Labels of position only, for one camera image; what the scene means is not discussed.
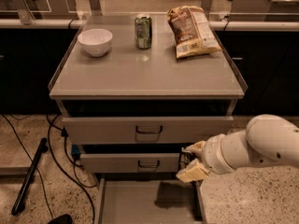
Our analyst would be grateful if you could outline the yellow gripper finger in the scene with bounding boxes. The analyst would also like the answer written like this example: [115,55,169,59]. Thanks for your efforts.
[177,159,209,183]
[184,141,206,157]

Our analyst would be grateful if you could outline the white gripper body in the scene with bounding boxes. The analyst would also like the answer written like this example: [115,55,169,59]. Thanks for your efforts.
[201,134,234,175]

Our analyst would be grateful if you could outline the dark rxbar chocolate wrapper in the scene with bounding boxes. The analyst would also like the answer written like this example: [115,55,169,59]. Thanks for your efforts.
[178,150,195,170]

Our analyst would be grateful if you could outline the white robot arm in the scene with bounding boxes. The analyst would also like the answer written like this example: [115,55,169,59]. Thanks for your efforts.
[177,115,299,183]

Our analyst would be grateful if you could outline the bottom grey drawer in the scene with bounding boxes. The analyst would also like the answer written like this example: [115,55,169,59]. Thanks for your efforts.
[95,178,204,224]

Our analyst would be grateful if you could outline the grey drawer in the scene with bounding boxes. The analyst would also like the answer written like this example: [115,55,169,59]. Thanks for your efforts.
[63,116,234,145]
[80,153,179,173]
[95,178,204,224]

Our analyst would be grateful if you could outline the grey drawer cabinet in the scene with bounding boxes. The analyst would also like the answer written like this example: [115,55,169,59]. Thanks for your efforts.
[49,15,247,177]

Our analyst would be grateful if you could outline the middle grey drawer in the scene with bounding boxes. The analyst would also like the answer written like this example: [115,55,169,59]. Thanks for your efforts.
[80,153,179,173]

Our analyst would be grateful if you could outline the top grey drawer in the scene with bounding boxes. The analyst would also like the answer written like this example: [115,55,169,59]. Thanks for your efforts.
[63,116,234,145]

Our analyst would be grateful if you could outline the brown chip bag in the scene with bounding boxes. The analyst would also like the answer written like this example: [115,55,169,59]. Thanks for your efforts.
[167,6,221,59]

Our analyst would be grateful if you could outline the blue plug connector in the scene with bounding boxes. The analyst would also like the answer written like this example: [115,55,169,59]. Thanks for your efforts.
[71,145,81,161]

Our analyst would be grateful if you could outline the green soda can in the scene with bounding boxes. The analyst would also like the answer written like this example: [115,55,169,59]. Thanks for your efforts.
[135,13,152,49]

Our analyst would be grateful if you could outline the black object on floor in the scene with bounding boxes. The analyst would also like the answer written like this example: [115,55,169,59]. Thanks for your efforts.
[48,214,74,224]

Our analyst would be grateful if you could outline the white ceramic bowl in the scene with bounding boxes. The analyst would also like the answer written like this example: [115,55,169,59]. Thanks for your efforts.
[78,29,113,57]

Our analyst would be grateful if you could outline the black floor bar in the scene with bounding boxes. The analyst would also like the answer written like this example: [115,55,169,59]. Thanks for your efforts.
[11,138,48,216]

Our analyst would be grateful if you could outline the thin black floor cable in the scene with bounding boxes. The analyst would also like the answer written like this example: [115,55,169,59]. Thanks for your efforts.
[0,114,55,221]

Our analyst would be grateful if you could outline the white horizontal rail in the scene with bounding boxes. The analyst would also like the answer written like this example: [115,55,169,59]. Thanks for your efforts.
[0,19,299,32]

